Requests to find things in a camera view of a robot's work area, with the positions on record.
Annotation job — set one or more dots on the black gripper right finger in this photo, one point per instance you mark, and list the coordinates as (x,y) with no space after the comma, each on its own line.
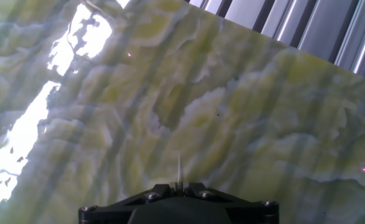
(253,213)

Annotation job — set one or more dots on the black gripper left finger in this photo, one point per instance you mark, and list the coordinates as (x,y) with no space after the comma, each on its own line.
(107,213)

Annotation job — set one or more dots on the small white pipette tip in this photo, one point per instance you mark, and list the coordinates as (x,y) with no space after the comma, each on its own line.
(179,171)

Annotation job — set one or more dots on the green marble pattern mat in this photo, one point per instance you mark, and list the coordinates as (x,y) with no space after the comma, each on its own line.
(201,109)

